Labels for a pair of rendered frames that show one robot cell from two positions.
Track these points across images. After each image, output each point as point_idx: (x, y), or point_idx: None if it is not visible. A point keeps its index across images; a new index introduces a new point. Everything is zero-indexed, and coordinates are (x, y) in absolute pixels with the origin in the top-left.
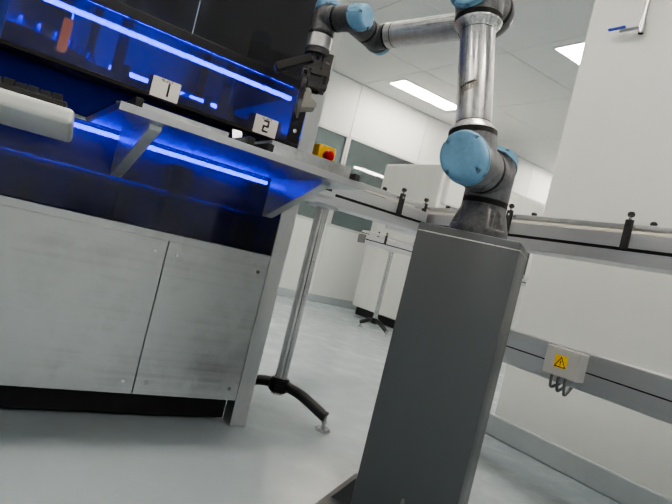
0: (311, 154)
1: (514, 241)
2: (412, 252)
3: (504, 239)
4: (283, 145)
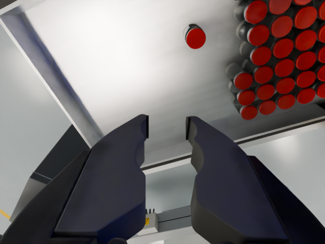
0: (62, 108)
1: (9, 219)
2: (44, 158)
3: (11, 215)
4: (18, 44)
